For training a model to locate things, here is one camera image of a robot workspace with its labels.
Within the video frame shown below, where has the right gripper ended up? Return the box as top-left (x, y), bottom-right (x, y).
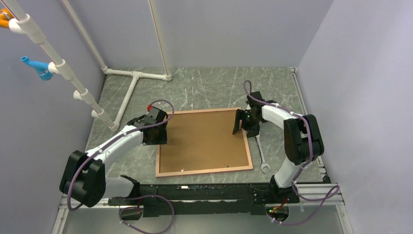
top-left (232, 109), bottom-right (261, 138)

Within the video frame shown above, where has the wooden picture frame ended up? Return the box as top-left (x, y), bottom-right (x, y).
top-left (155, 107), bottom-right (254, 178)

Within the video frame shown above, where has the brown backing board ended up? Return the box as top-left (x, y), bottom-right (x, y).
top-left (159, 110), bottom-right (250, 174)

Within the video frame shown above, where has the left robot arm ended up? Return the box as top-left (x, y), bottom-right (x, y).
top-left (59, 103), bottom-right (174, 211)

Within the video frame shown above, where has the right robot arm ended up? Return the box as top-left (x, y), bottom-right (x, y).
top-left (232, 91), bottom-right (324, 202)

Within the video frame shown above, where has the silver wrench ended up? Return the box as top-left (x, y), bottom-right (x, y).
top-left (255, 135), bottom-right (271, 174)

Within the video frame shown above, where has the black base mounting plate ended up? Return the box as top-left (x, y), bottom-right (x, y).
top-left (108, 182), bottom-right (300, 217)

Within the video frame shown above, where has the blue pipe fitting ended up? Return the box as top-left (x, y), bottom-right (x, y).
top-left (20, 56), bottom-right (53, 81)

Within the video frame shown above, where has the white PVC pipe stand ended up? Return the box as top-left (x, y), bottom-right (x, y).
top-left (2, 0), bottom-right (172, 132)

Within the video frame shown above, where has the orange pipe fitting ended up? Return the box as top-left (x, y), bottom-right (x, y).
top-left (0, 8), bottom-right (14, 29)

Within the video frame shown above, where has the aluminium rail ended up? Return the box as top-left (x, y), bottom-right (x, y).
top-left (53, 183), bottom-right (353, 234)

